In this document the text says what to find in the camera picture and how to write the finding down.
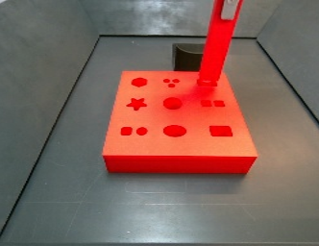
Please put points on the dark grey arch block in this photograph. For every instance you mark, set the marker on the dark grey arch block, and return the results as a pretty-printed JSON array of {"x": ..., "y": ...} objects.
[{"x": 188, "y": 56}]

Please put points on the red shape sorter box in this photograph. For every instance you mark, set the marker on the red shape sorter box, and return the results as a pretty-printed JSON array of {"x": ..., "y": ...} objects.
[{"x": 175, "y": 127}]

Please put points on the long red stick gripper finger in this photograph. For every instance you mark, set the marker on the long red stick gripper finger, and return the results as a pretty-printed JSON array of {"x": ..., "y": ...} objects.
[{"x": 220, "y": 32}]

